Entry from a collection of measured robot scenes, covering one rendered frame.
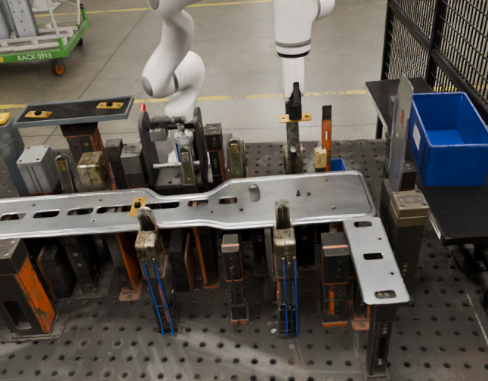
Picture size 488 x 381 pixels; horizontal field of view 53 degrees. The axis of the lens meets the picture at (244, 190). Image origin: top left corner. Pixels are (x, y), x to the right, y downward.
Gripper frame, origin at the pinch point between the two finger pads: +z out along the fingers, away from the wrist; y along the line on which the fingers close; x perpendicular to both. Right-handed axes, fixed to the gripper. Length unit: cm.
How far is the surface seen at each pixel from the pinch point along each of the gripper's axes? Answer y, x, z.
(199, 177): -18.0, -29.6, 30.9
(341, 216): 10.6, 10.7, 27.6
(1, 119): -32, -93, 11
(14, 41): -387, -251, 98
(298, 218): 10.4, -0.6, 27.4
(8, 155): -31, -95, 24
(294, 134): -14.8, 0.9, 16.2
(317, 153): -10.9, 7.4, 21.0
